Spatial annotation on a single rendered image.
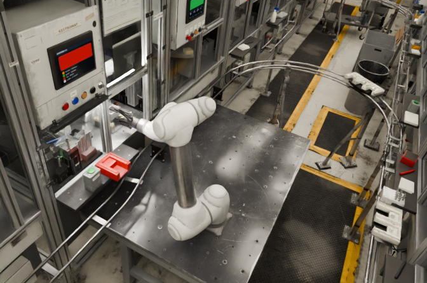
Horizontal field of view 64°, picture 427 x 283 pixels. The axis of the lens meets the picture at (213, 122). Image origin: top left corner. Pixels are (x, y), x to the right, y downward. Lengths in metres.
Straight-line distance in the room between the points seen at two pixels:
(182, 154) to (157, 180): 0.73
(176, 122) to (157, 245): 0.80
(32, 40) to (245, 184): 1.57
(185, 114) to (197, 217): 0.58
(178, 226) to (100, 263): 1.09
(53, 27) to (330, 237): 2.59
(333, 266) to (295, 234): 0.37
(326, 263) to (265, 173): 0.93
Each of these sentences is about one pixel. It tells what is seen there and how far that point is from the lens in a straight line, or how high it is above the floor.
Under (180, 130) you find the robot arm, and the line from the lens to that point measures 1.56.
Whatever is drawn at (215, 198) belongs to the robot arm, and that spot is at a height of 0.94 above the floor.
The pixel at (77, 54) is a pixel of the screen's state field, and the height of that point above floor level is 1.66.
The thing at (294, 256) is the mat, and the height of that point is 0.01.
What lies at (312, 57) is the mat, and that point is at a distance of 5.97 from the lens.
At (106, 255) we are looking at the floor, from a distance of 2.85.
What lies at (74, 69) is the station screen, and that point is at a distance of 1.70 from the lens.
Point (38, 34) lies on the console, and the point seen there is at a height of 1.80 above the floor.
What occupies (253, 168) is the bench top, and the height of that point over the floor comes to 0.68.
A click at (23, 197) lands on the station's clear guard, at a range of 1.90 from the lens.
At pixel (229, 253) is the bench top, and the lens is 2.06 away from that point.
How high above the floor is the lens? 2.42
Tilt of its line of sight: 37 degrees down
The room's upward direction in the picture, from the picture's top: 8 degrees clockwise
